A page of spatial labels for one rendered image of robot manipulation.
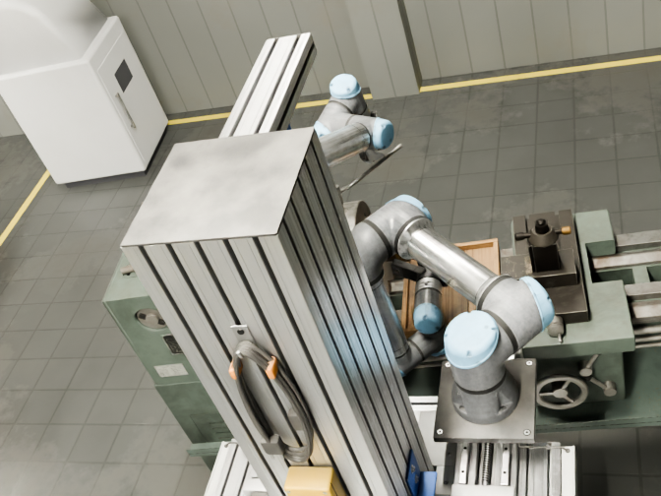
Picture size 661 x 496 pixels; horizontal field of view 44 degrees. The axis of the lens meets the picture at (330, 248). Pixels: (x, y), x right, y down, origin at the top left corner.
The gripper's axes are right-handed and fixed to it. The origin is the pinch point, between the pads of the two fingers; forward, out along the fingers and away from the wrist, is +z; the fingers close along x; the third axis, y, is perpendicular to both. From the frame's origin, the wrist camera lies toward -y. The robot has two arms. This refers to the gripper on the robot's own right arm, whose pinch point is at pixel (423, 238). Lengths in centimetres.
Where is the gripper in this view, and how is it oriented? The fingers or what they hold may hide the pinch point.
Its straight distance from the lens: 248.5
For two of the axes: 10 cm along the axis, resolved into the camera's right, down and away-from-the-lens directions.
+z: 1.1, -6.8, 7.3
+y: 9.6, -1.3, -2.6
